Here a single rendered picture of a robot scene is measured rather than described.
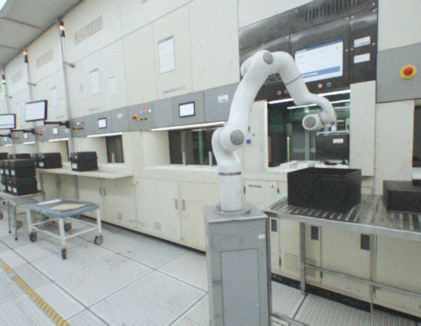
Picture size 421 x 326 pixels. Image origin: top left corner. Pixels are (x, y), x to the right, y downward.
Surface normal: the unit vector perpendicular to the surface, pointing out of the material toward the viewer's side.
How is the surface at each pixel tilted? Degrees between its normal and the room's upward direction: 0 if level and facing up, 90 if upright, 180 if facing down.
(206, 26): 90
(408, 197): 90
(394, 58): 90
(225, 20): 90
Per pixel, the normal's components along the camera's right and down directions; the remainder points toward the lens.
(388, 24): -0.61, 0.11
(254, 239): 0.13, 0.09
